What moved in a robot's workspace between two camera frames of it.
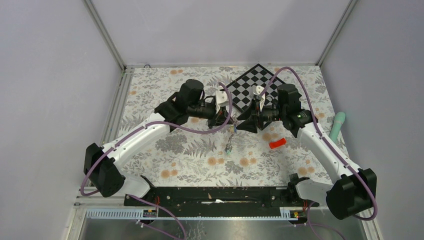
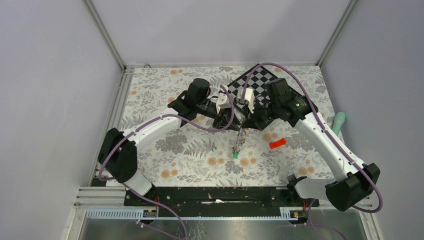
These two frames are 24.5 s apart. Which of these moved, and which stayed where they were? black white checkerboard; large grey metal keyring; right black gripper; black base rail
Moved: large grey metal keyring
Stayed: black white checkerboard; black base rail; right black gripper
